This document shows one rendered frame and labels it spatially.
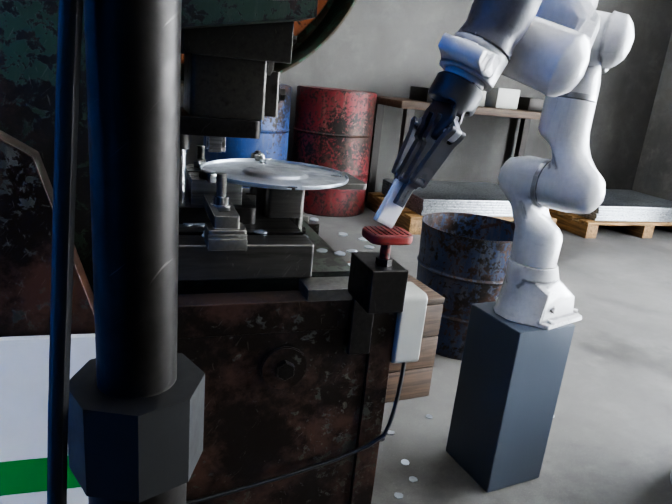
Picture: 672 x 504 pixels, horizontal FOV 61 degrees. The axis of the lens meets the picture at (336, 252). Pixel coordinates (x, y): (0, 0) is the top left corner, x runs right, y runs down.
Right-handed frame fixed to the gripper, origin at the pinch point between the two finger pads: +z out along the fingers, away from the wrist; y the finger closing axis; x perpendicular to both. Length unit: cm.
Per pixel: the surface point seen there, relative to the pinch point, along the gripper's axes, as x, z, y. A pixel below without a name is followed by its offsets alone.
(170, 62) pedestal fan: 40, -1, -55
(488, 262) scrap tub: -91, 3, 84
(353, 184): -4.4, 0.8, 26.0
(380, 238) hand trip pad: 0.6, 5.4, -2.9
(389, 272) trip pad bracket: -3.5, 9.3, -3.0
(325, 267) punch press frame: -2.8, 16.2, 15.7
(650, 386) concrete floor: -162, 14, 57
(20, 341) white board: 38, 42, 5
